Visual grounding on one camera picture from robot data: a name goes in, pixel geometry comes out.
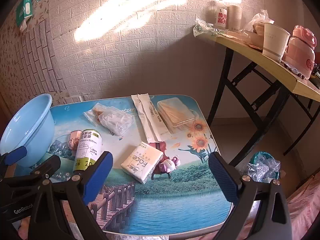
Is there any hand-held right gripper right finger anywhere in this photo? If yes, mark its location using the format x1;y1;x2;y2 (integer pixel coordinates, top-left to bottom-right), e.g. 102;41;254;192
208;151;294;240

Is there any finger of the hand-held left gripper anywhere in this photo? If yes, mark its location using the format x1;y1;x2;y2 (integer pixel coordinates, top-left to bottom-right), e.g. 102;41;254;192
0;146;28;171
0;155;61;183

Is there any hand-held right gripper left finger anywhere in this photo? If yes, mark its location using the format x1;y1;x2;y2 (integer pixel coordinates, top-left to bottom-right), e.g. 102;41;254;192
27;151;113;240

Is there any white garbage bag roll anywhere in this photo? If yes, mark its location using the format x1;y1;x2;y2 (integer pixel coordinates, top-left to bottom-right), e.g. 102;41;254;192
72;129;102;174

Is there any light blue plastic basin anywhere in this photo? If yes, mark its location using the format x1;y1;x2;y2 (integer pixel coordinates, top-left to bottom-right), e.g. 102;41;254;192
0;94;55;168

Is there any pink clear earbuds case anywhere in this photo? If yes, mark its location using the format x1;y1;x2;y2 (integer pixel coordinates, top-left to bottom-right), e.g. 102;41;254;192
68;131;83;148

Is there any cream tissue pack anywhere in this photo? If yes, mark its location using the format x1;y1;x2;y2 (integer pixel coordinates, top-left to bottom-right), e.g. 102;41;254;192
121;141;164;184

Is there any pink kitty figurine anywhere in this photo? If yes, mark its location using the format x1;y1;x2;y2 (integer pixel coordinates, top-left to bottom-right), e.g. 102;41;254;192
156;156;181;174

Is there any clear toothpick box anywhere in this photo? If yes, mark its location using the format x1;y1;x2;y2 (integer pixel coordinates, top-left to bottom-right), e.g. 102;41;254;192
157;97;196;134

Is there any green trash bin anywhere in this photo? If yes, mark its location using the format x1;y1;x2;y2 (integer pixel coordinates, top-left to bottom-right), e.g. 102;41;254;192
247;151;282;183

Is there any crumpled clear plastic wrap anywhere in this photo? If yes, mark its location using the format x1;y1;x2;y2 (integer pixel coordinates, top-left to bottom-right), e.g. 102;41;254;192
247;154;281;182

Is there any small picture-printed table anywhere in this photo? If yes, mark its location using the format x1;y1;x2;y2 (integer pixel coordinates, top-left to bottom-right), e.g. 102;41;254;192
49;94;235;237

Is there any pink blanket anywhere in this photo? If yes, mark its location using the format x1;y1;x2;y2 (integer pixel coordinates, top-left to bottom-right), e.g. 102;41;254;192
235;175;320;240

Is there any wooden folding table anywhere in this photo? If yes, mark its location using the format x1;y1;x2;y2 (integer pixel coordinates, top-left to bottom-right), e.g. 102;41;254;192
194;27;320;166

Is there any white paper cup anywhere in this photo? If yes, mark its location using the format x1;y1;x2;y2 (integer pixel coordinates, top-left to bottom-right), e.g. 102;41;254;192
262;22;291;62

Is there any pink water bottle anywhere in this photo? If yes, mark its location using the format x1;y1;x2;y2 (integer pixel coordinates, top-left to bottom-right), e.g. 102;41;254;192
285;25;317;80

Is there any greenish crumpled plastic bag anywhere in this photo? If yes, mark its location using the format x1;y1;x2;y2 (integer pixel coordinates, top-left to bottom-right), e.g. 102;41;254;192
195;17;225;37

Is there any clear plastic bag of food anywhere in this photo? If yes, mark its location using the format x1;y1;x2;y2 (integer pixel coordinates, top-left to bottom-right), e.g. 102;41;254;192
244;9;275;48

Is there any white bottle with red label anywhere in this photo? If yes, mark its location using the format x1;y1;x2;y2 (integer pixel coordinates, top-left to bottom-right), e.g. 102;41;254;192
214;0;229;30

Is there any stack of paper cups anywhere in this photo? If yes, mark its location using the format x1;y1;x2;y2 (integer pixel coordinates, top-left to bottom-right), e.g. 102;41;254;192
228;4;243;33

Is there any green white wall package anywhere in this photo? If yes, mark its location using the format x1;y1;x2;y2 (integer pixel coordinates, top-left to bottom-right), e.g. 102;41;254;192
16;0;34;28

